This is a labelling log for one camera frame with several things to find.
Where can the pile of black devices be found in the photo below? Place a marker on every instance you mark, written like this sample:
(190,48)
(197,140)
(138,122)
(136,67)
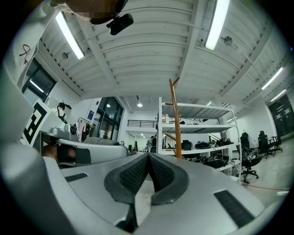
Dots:
(220,141)

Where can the person's head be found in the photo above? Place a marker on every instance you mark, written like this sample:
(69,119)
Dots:
(96,9)

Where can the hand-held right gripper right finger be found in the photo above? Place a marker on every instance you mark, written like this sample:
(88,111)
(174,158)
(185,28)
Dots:
(199,192)

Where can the black box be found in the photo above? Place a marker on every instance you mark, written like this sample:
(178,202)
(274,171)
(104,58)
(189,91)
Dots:
(186,145)

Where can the white metal shelving unit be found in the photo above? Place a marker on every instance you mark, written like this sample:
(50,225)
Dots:
(197,128)

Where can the white plastic bottle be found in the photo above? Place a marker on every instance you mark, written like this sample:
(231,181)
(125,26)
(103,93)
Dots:
(167,119)

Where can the red-capped bottle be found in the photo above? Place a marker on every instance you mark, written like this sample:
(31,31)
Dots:
(163,118)

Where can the black office chair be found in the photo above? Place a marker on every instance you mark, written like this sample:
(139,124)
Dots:
(263,140)
(244,138)
(251,160)

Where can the round ceiling fixture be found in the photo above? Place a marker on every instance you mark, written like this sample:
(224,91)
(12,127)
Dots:
(228,41)
(65,55)

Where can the orange wooden coat stand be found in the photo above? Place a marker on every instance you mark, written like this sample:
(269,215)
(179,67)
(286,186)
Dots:
(176,126)

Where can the clothes rail with garments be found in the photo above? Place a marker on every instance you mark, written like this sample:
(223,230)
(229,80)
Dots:
(83,128)

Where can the person's left hand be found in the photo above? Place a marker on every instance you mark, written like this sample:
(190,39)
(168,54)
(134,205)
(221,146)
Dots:
(50,152)

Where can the black head camera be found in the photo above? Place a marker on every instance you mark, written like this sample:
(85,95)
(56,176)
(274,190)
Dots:
(120,23)

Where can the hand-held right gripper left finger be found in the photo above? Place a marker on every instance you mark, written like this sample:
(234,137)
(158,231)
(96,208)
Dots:
(92,186)

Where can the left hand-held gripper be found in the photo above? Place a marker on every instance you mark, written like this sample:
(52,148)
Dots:
(46,117)

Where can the long ceiling light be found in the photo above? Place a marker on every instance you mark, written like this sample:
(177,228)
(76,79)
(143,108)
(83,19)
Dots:
(217,23)
(69,34)
(273,78)
(278,95)

